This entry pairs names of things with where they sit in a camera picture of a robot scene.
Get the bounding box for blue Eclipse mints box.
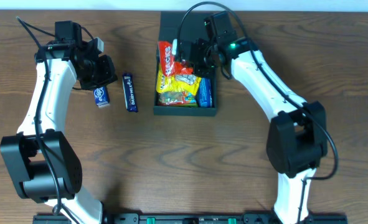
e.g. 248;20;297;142
93;86;110;108

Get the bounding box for yellow Hacks candy bag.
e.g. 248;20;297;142
156;70;202;95

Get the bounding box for dark green box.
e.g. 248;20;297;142
153;11;217;116

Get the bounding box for red Hacks candy bag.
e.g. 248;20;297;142
158;41;193;77

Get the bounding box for blue cookie pack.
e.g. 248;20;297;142
197;78;212;108

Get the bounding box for purple Dairy Milk bar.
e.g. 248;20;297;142
122;73;138;113

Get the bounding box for colourful gummy candy bag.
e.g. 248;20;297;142
158;91;197;107

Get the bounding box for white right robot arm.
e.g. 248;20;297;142
172;37;328;223

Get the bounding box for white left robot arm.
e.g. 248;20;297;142
0;40;117;223

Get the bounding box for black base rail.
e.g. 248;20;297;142
32;212;348;224

